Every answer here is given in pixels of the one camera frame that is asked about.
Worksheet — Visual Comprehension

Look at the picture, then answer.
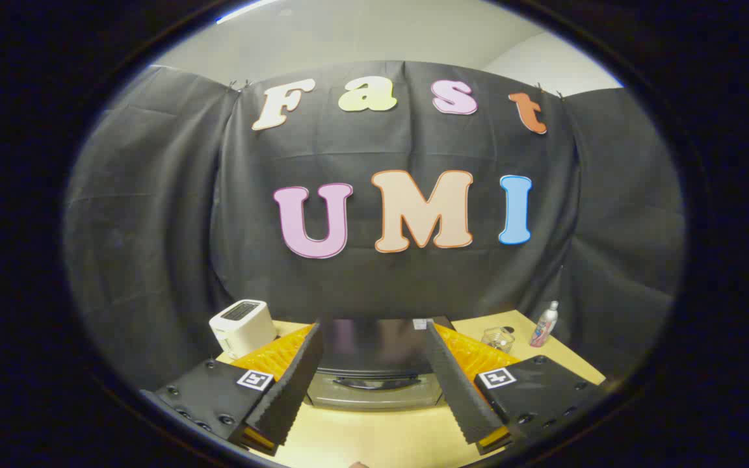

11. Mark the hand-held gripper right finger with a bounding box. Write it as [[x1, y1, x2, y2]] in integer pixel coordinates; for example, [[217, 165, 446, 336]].
[[423, 320, 609, 456]]

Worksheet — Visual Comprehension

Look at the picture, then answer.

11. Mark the clear glass jar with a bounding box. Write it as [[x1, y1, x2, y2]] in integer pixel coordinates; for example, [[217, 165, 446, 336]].
[[481, 327, 516, 355]]

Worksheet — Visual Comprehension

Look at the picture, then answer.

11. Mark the black toaster oven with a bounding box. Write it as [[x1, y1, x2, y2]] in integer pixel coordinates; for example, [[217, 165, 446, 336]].
[[306, 317, 456, 411]]

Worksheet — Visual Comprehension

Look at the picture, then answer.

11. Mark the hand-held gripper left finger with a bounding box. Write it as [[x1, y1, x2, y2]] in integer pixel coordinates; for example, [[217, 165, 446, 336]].
[[142, 322, 325, 457]]

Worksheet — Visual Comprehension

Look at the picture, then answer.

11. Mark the white pop-up toaster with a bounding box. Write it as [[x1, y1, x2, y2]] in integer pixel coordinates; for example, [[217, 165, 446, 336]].
[[209, 299, 278, 360]]

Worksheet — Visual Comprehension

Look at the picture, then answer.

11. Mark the pink and white bottle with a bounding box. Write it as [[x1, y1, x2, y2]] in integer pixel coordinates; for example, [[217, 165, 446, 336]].
[[529, 300, 560, 348]]

